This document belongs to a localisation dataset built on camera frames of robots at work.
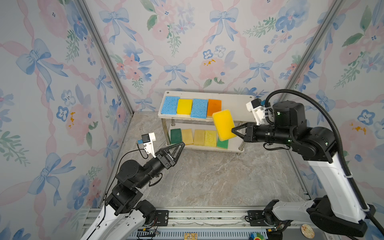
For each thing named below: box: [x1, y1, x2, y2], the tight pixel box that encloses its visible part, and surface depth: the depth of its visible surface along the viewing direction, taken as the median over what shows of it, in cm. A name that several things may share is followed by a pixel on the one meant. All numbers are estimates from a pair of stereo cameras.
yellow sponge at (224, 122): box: [212, 109, 237, 142], surface depth 58 cm
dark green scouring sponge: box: [170, 128, 183, 145], surface depth 97 cm
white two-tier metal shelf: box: [158, 91, 256, 152], surface depth 78 cm
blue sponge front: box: [190, 98, 208, 119], surface depth 74 cm
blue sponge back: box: [161, 96, 181, 115], surface depth 75 cm
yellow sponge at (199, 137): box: [193, 129, 205, 146], surface depth 97 cm
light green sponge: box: [217, 138, 229, 150], surface depth 94 cm
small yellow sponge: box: [177, 99, 193, 115], surface depth 75 cm
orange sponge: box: [207, 99, 222, 117], surface depth 76 cm
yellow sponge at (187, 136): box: [182, 128, 194, 145], surface depth 98 cm
